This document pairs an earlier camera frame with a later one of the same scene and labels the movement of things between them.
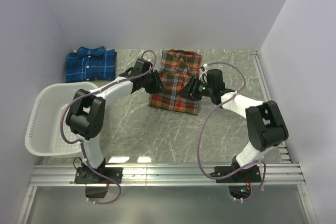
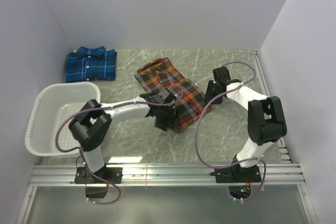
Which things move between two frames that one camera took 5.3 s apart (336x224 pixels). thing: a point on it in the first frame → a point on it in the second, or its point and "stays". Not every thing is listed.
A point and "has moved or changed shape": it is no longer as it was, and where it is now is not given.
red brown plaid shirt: [177, 67] has moved or changed shape
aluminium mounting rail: [171, 174] stays
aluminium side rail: [283, 149] stays
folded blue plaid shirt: [86, 63] stays
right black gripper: [188, 91] → [211, 84]
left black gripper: [157, 87] → [172, 122]
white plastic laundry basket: [43, 136] stays
